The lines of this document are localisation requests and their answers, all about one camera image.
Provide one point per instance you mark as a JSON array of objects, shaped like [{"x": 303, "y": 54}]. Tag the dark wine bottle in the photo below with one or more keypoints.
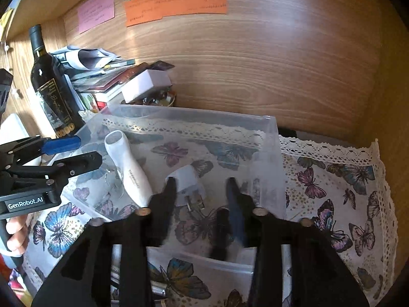
[{"x": 51, "y": 80}]

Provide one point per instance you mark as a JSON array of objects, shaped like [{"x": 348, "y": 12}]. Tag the white power adapter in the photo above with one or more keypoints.
[{"x": 188, "y": 179}]

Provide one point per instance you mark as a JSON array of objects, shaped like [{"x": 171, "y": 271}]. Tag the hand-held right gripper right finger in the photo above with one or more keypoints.
[{"x": 235, "y": 208}]

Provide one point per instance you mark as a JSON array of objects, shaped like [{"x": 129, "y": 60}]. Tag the pink paper note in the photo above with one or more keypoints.
[{"x": 96, "y": 11}]

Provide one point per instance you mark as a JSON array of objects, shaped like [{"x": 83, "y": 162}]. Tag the white cardboard box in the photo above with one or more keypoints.
[{"x": 143, "y": 84}]

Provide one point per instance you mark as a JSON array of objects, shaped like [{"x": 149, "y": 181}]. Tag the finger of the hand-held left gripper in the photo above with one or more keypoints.
[
  {"x": 62, "y": 144},
  {"x": 84, "y": 163}
]

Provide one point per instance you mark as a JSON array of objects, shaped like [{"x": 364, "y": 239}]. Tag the butterfly print lace tablecloth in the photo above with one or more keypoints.
[{"x": 322, "y": 179}]

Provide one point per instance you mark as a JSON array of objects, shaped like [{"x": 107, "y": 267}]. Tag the clear plastic storage box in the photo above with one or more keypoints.
[{"x": 223, "y": 128}]

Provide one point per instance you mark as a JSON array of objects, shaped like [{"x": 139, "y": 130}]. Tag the bowl of wrapped candies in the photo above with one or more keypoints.
[{"x": 163, "y": 97}]

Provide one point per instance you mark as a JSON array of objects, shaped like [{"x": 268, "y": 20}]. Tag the orange paper note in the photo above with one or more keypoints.
[{"x": 179, "y": 8}]

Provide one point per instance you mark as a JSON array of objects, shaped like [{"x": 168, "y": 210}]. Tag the stack of books and papers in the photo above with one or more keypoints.
[{"x": 96, "y": 76}]

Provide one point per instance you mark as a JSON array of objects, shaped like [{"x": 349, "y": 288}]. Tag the black cylindrical object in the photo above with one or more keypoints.
[{"x": 220, "y": 230}]

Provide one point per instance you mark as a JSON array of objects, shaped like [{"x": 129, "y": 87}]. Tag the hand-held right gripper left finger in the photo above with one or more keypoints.
[{"x": 168, "y": 195}]

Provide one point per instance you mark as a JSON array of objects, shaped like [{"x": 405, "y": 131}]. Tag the person's left hand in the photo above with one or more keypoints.
[{"x": 17, "y": 233}]

